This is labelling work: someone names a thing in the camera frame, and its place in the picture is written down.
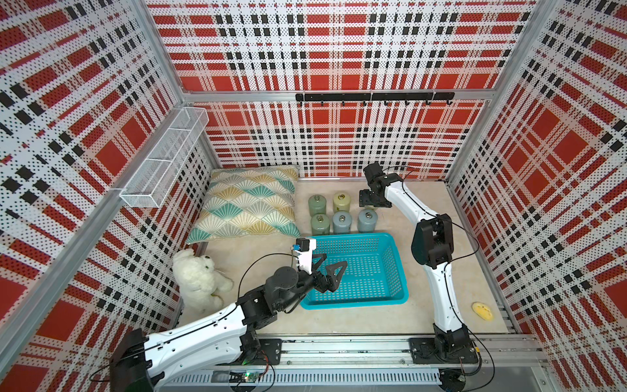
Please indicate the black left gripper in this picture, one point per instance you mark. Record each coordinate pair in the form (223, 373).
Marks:
(331, 282)

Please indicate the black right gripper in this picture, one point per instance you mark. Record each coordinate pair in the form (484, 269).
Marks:
(364, 198)

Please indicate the blue-grey tea canister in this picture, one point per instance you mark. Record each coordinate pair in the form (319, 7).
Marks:
(367, 221)
(341, 223)

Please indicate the dark green tea canister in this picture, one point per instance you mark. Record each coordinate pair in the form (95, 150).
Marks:
(317, 204)
(320, 224)

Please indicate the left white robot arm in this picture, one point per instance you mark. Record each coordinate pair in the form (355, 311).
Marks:
(147, 362)

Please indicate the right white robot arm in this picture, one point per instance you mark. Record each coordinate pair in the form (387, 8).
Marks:
(432, 247)

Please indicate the teal plastic basket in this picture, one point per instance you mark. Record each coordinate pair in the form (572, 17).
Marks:
(374, 274)

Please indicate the geometric fan pattern pillow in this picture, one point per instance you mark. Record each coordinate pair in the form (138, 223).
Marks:
(248, 201)

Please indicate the white plush bear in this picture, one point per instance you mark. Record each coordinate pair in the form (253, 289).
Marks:
(200, 283)

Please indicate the green circuit board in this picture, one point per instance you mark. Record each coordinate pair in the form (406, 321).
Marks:
(244, 377)

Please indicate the yellow sponge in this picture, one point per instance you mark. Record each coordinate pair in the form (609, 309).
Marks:
(483, 311)

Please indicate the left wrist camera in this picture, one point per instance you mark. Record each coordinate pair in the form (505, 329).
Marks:
(303, 250)

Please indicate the black hook rail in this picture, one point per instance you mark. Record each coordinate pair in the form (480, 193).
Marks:
(425, 96)

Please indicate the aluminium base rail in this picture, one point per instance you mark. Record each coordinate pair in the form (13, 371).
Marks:
(500, 362)

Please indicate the white wire mesh shelf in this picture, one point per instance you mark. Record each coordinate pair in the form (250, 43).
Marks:
(152, 181)

